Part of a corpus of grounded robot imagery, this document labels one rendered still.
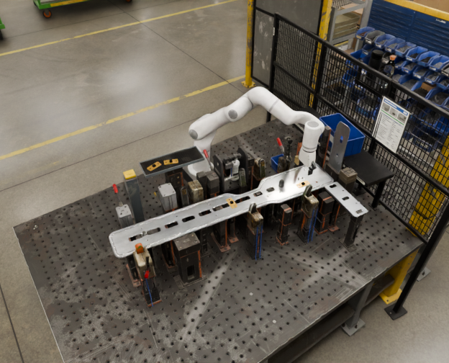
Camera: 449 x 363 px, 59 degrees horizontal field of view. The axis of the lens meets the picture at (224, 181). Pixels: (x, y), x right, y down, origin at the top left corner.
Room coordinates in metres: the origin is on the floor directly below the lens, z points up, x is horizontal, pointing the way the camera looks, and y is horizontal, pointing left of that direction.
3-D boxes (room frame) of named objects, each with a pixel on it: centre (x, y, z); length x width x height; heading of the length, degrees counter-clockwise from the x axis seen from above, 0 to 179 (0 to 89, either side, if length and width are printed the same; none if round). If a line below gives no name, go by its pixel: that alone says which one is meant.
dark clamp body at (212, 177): (1.79, 0.07, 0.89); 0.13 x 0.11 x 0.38; 26
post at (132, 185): (1.72, 0.55, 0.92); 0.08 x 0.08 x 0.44; 26
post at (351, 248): (1.56, -0.76, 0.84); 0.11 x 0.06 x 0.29; 26
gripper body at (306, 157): (1.79, -0.48, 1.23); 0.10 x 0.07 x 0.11; 26
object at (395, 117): (1.98, -1.00, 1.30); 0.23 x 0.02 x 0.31; 26
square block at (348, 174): (1.84, -0.76, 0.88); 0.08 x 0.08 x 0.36; 26
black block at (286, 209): (1.59, -0.36, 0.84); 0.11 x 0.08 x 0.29; 26
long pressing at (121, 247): (1.61, -0.03, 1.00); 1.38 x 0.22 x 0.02; 116
